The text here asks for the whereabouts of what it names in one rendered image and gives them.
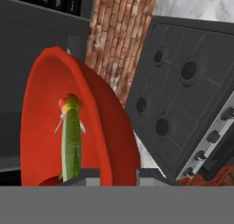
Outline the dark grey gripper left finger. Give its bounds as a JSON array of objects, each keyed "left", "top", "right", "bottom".
[{"left": 62, "top": 168, "right": 101, "bottom": 187}]

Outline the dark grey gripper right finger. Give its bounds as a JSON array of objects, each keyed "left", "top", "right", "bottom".
[{"left": 136, "top": 168, "right": 178, "bottom": 187}]

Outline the red bowl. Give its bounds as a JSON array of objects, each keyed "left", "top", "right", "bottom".
[{"left": 19, "top": 46, "right": 142, "bottom": 187}]

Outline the black stove knob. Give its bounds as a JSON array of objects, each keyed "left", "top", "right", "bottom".
[
  {"left": 182, "top": 166, "right": 196, "bottom": 179},
  {"left": 193, "top": 149, "right": 208, "bottom": 162},
  {"left": 206, "top": 129, "right": 221, "bottom": 144},
  {"left": 220, "top": 106, "right": 234, "bottom": 122}
]

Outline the dark grey stove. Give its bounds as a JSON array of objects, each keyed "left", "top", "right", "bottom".
[{"left": 124, "top": 15, "right": 234, "bottom": 186}]

